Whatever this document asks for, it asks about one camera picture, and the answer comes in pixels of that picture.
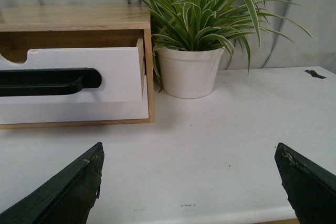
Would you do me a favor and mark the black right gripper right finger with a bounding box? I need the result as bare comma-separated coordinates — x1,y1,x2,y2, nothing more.
275,143,335,223

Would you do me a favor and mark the white plant pot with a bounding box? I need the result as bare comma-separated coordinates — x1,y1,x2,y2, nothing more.
158,48,224,99

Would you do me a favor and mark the black tape piece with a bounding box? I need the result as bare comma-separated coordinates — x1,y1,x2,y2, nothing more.
305,70,326,79

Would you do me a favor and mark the white drawer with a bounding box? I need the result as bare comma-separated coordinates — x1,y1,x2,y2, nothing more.
1,36,144,104
1,74,153,126

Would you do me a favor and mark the green spider plant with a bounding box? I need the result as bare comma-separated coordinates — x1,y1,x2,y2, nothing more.
98,0,314,93

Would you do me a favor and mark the black drawer handle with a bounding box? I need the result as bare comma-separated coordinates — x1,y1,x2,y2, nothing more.
1,68,102,97

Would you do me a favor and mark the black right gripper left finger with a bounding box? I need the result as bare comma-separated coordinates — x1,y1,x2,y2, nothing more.
1,142,104,223

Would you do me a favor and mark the wooden drawer cabinet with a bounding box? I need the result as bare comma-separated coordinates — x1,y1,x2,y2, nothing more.
1,5,155,129

